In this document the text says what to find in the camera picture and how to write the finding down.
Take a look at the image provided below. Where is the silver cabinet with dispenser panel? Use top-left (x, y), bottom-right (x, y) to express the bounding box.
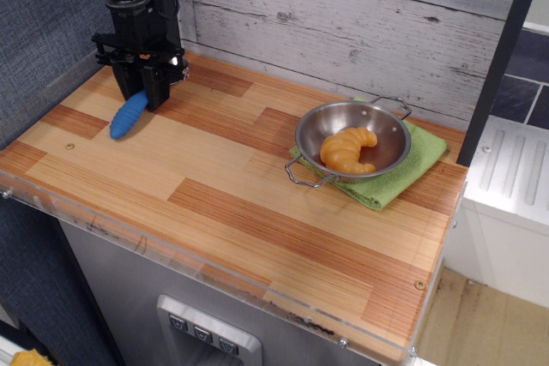
top-left (61, 223), bottom-right (373, 365)

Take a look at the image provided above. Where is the white toy sink unit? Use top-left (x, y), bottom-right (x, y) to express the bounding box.
top-left (443, 117), bottom-right (548, 307)

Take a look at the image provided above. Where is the orange plastic croissant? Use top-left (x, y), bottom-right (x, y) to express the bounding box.
top-left (320, 127), bottom-right (378, 175)

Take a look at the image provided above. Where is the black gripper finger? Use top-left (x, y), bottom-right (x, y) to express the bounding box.
top-left (142, 67), bottom-right (170, 111)
top-left (112, 62), bottom-right (144, 100)

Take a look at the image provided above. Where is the blue handled metal spoon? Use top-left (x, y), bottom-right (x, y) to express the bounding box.
top-left (110, 90), bottom-right (148, 140)

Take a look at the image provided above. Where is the black vertical post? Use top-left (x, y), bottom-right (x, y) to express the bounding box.
top-left (456, 0), bottom-right (533, 166)

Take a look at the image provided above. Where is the green folded cloth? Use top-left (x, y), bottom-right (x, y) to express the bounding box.
top-left (286, 97), bottom-right (447, 211)

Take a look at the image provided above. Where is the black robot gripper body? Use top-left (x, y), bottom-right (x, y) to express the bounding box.
top-left (93, 0), bottom-right (189, 80)

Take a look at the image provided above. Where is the yellow toy object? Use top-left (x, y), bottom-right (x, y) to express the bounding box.
top-left (9, 350), bottom-right (53, 366)

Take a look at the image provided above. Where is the clear acrylic table edge guard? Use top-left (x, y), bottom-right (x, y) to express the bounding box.
top-left (1, 168), bottom-right (422, 365)

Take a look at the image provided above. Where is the steel two-handled bowl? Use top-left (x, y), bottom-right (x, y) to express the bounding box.
top-left (285, 97), bottom-right (412, 188)

